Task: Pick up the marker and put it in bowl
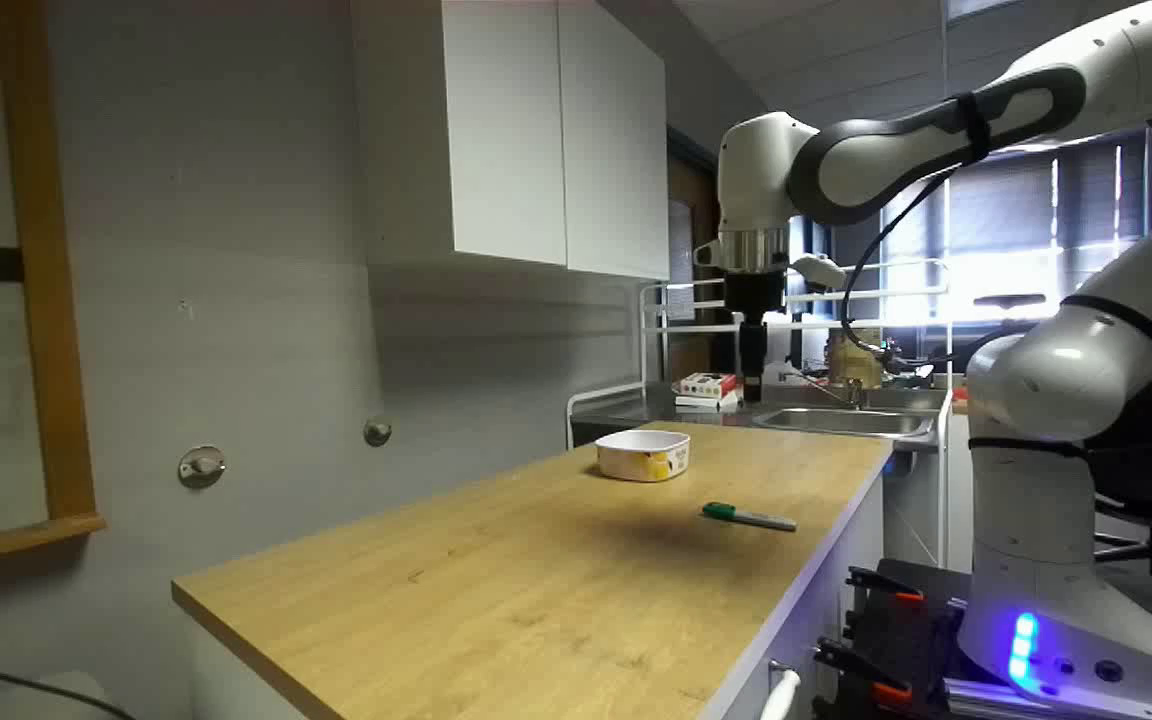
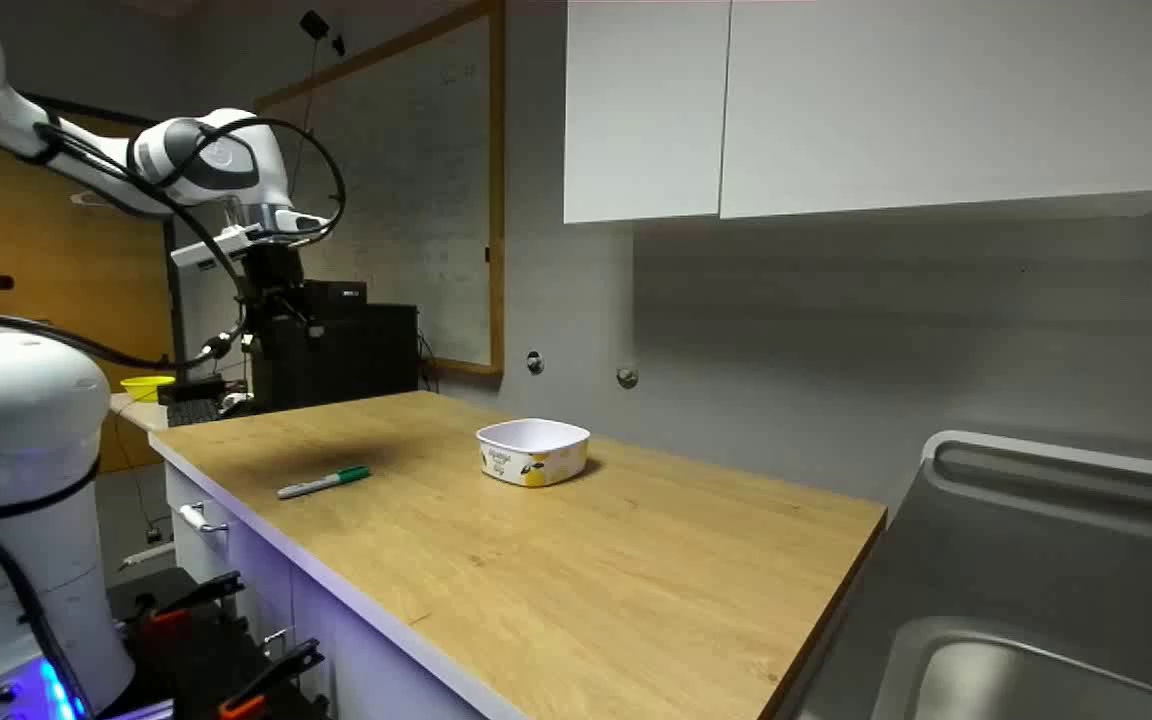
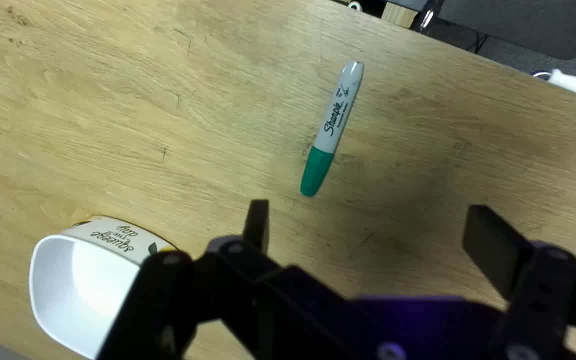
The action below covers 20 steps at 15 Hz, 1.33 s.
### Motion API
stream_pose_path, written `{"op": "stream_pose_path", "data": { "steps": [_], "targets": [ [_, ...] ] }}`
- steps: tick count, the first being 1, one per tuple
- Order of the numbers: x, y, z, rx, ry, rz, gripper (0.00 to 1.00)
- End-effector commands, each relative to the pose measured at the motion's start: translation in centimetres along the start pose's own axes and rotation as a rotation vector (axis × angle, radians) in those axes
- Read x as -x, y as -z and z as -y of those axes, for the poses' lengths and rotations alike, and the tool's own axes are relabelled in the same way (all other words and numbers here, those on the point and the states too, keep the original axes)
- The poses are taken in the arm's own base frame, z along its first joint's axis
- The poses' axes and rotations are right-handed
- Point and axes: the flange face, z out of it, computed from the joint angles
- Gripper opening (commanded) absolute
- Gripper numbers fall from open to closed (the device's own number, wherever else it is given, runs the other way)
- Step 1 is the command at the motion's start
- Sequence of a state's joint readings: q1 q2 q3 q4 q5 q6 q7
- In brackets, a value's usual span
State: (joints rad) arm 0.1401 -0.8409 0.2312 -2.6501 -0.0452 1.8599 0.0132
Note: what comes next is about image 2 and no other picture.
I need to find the black orange clamp lower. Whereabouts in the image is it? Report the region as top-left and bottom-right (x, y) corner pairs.
(214, 640), (324, 720)

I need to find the black orange clamp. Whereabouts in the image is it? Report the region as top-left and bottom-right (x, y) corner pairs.
(132, 574), (244, 637)
(214, 640), (324, 720)

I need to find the black box appliance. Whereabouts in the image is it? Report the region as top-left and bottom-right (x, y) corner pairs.
(166, 281), (419, 424)

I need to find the white wall cabinet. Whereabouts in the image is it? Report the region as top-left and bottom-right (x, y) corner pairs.
(563, 0), (1152, 225)

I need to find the green capped marker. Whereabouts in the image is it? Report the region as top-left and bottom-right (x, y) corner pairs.
(276, 463), (371, 501)

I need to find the wood framed whiteboard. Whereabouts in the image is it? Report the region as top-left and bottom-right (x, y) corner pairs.
(261, 0), (505, 384)

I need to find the stainless steel sink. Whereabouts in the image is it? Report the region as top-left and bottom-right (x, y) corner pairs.
(767, 427), (1152, 720)

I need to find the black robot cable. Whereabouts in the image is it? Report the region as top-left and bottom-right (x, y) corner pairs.
(0, 308), (229, 377)

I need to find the white patterned bowl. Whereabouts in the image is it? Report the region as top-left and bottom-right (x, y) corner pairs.
(476, 418), (593, 488)

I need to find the white drawer cabinet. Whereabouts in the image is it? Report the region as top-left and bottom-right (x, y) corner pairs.
(153, 436), (523, 720)

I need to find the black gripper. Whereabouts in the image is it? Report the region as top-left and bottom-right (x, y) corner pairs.
(240, 244), (304, 333)

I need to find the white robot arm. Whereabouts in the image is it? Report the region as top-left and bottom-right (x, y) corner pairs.
(0, 48), (333, 720)

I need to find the yellow container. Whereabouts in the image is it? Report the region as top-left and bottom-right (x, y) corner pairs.
(121, 377), (174, 405)

